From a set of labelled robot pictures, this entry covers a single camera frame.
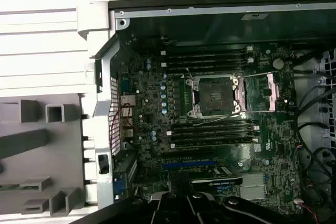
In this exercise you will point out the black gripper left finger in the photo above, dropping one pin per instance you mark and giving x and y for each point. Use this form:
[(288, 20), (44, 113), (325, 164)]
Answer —
[(168, 208)]

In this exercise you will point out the green RAM stick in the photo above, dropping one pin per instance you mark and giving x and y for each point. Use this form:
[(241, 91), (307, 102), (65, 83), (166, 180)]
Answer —
[(10, 188)]

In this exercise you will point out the metal socket cover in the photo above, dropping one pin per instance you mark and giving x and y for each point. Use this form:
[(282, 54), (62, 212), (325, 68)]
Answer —
[(272, 93)]

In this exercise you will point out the thin metal locking lever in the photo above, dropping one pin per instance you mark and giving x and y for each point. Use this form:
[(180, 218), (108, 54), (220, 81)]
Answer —
[(223, 119), (189, 74)]

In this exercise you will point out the silver finned chipset heatsink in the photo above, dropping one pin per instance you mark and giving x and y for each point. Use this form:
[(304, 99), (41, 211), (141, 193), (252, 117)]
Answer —
[(252, 186)]

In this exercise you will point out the grey parts rack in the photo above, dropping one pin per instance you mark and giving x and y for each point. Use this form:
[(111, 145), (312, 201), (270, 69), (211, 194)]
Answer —
[(65, 155)]

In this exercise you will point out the green motherboard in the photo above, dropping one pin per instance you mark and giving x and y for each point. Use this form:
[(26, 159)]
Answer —
[(141, 90)]

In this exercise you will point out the round coin battery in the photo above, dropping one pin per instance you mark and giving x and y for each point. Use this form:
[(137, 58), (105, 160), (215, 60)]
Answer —
[(278, 64)]

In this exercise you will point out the black open PC case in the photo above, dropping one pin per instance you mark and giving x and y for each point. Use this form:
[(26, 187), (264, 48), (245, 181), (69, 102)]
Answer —
[(103, 108)]

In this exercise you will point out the white case wall sticker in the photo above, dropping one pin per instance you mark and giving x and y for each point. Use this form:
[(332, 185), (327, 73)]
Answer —
[(252, 16)]

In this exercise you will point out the black graphics card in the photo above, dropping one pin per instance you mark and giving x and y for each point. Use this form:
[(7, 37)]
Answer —
[(218, 181)]

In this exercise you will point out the black expansion slot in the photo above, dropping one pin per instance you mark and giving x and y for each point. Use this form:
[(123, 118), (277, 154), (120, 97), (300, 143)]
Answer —
[(187, 157)]

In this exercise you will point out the black RAM slot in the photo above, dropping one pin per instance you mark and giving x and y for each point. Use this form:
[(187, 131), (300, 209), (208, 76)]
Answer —
[(207, 60), (207, 66), (210, 129), (210, 135), (207, 54), (210, 124), (210, 142), (207, 49)]

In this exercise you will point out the CPU socket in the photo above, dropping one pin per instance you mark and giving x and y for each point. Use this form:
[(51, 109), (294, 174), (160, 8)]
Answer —
[(215, 95)]

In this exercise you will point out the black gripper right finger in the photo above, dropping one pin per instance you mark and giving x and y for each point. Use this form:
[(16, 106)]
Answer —
[(203, 203)]

